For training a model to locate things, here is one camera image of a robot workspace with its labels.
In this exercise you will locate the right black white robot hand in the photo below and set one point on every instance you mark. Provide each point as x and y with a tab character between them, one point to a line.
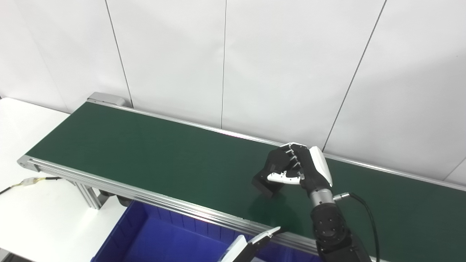
316	171

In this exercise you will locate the green conveyor belt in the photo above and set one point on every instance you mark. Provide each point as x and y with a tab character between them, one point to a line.
145	196
164	156

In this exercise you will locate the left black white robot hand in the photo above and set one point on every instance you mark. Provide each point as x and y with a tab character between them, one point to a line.
240	251

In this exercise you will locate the black cylinder part square base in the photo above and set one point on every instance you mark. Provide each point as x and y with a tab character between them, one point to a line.
267	187

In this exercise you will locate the blue plastic bin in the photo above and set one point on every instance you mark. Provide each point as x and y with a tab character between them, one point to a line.
164	243

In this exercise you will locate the aluminium conveyor leg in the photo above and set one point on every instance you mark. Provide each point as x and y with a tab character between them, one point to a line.
89	194

